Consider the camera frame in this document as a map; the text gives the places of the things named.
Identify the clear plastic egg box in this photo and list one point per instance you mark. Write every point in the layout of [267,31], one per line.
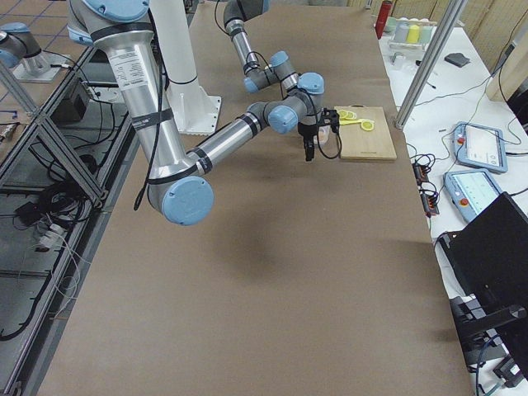
[322,136]

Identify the blue teach pendant far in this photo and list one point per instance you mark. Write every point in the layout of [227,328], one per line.
[480,146]

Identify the aluminium frame post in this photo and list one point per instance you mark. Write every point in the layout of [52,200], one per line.
[438,42]

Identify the yellow cup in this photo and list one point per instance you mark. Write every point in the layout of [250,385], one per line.
[413,36]

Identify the lemon slice single front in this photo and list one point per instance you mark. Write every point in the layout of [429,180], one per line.
[367,125]

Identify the blue teach pendant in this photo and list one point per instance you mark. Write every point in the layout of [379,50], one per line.
[471,191]
[480,146]

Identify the black monitor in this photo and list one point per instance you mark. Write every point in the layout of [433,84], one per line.
[489,258]

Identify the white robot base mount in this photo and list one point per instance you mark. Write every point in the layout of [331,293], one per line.
[194,110]

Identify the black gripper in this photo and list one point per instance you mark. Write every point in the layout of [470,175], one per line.
[306,132]

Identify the bamboo cutting board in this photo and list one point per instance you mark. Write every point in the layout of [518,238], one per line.
[358,144]

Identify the red fire extinguisher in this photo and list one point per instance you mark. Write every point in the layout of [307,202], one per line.
[382,17]

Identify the blue teach pendant near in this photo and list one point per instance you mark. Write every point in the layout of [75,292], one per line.
[471,191]

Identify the yellow plastic knife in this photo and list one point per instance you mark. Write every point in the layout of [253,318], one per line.
[350,122]

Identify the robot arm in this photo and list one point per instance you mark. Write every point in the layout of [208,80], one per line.
[260,53]
[175,184]

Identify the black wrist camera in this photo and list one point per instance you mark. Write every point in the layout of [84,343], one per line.
[330,117]

